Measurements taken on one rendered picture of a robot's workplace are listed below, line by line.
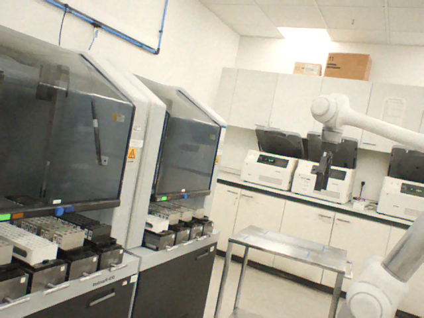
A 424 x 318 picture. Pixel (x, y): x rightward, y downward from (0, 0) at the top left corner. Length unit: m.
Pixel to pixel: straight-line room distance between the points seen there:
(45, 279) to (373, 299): 1.09
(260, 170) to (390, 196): 1.30
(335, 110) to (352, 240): 2.57
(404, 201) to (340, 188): 0.58
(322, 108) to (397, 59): 3.23
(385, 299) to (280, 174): 2.74
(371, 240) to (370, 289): 2.51
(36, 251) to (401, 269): 1.22
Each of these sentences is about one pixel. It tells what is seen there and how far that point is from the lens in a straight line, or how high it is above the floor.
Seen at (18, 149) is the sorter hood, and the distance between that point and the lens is 1.27.
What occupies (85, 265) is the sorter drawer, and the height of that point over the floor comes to 0.78.
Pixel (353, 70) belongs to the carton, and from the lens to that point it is 4.37.
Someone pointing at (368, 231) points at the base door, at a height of 0.71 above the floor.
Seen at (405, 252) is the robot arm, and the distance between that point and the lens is 1.47.
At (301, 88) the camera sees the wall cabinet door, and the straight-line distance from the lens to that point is 4.38.
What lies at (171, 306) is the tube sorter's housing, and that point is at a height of 0.38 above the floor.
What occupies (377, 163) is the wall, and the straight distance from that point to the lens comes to 4.52.
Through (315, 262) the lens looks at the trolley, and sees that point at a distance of 1.97.
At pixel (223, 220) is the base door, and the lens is 4.30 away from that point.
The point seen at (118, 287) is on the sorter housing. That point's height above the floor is 0.63.
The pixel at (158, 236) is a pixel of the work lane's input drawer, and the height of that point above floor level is 0.80.
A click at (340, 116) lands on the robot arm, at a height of 1.50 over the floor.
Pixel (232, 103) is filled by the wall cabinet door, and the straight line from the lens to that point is 4.61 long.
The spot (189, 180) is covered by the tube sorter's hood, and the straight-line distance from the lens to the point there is 2.12.
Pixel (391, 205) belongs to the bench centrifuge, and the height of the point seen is 1.01.
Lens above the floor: 1.33
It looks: 3 degrees down
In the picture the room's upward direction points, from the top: 11 degrees clockwise
